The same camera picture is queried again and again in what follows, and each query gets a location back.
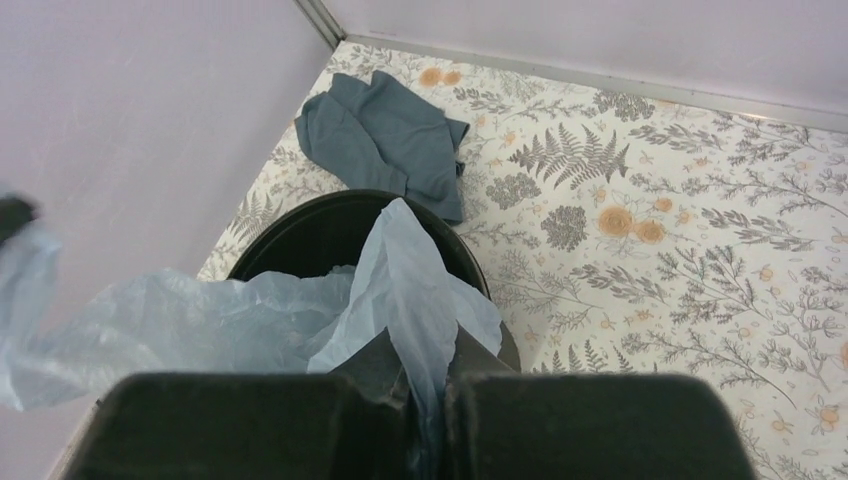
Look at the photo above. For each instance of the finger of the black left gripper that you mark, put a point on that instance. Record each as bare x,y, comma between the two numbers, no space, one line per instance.
16,214

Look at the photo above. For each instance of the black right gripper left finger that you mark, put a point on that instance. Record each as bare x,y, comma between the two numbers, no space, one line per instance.
351,423

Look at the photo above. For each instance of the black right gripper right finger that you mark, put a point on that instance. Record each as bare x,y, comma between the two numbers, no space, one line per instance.
501,424

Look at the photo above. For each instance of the light blue plastic trash bag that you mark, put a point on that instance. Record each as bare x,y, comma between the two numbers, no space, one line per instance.
274,323

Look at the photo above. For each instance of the black plastic trash bin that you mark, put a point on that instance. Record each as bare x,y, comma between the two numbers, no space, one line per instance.
330,231

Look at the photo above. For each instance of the floral patterned table mat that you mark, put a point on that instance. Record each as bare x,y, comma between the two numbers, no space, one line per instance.
624,234

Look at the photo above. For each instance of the grey-blue crumpled cloth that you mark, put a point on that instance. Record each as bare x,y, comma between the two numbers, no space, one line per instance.
380,135

